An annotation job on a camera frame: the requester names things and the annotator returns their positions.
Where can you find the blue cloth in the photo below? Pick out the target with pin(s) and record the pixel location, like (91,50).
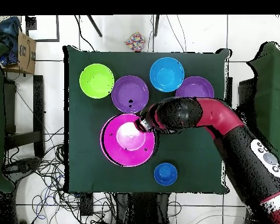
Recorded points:
(9,28)

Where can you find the purple bowl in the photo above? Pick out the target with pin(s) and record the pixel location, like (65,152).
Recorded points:
(130,88)
(194,86)

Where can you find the cardboard box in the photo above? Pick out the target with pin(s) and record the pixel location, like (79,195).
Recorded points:
(25,51)

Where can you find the black bench frame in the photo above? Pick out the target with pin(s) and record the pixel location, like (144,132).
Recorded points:
(38,112)

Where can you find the multicoloured bundle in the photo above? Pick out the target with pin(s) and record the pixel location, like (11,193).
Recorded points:
(135,41)

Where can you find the dark green table cloth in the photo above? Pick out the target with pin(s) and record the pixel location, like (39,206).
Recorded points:
(93,107)

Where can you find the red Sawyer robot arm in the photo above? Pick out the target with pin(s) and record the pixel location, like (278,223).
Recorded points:
(233,135)

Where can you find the large blue bowl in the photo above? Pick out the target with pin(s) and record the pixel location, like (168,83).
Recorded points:
(166,74)

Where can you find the large green bowl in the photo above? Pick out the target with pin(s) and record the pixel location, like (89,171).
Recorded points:
(96,81)

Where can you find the small dark blue bowl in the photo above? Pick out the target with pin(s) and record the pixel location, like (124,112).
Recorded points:
(165,174)

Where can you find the large pink bowl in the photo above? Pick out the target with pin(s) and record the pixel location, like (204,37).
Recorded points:
(123,147)

